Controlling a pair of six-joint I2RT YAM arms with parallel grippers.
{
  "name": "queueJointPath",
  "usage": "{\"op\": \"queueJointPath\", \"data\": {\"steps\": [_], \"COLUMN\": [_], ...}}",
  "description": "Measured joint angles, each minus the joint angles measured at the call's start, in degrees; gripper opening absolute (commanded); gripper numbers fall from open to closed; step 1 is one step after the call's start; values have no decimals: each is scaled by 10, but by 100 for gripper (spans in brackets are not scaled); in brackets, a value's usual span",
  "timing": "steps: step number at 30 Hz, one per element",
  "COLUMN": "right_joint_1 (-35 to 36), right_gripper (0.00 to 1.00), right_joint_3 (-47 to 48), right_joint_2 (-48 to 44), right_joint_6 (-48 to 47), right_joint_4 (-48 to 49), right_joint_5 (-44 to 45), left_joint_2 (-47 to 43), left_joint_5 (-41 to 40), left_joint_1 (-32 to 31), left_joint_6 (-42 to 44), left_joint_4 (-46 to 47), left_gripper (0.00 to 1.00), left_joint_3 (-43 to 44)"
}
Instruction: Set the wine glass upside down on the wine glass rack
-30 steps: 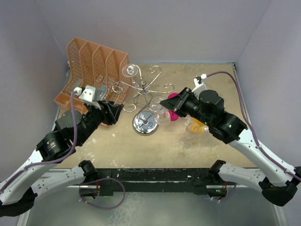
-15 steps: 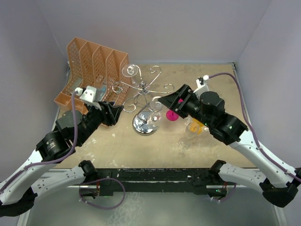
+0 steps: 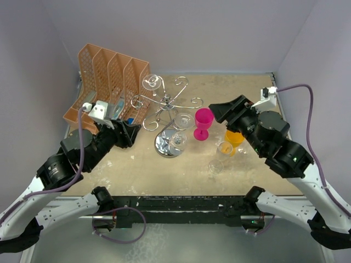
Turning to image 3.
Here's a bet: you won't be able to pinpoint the chrome wine glass rack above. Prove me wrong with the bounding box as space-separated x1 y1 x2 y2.
131 76 203 158

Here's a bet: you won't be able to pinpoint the orange plastic file organizer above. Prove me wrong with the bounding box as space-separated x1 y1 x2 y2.
63 43 152 128

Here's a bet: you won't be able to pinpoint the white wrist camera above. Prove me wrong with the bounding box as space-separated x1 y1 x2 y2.
83 100 114 130
251 87 278 113

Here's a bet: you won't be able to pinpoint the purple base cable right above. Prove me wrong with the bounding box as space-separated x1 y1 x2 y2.
245 212 276 237

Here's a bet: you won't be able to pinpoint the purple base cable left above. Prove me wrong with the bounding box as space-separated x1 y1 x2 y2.
92 205 149 244

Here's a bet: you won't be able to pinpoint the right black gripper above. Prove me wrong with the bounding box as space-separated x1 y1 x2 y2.
208 94 265 154

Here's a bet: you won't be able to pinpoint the clear glass front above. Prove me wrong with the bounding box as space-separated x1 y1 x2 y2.
208 159 224 174

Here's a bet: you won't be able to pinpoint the clear glass behind orange goblet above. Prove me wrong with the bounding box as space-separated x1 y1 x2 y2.
237 145 247 156

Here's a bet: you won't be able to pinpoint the orange plastic goblet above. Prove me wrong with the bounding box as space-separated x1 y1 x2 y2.
224 130 245 156

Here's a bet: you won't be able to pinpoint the clear wine glass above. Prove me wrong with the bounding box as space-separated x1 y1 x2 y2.
169 113 195 156
141 74 162 96

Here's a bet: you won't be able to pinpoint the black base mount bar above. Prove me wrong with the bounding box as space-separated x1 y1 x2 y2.
114 196 272 228

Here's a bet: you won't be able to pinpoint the teal scissors in organizer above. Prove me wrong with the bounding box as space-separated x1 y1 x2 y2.
115 99 124 115

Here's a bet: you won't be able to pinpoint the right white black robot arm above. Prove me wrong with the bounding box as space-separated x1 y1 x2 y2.
209 95 350 250

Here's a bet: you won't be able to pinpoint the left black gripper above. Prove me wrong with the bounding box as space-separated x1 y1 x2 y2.
85 117 141 170

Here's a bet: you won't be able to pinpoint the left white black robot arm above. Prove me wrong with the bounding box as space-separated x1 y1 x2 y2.
1 120 141 253

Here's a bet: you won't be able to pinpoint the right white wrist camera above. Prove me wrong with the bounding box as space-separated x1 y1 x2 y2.
251 87 278 113

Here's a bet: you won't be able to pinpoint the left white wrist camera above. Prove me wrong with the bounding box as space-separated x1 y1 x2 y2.
83 100 114 130

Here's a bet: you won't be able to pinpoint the grey card in organizer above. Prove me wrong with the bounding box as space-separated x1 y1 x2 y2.
83 91 96 103

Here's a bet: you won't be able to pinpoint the pink plastic goblet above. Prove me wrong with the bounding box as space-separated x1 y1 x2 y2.
193 108 214 141

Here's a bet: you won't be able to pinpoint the small clear glass orange inside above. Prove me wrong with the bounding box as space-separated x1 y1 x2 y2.
217 141 233 156

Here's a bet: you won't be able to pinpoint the aluminium frame rails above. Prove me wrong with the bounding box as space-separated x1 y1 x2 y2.
19 72 335 263

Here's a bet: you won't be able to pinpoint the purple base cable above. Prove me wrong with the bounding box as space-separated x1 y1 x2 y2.
245 212 276 237
92 205 149 244

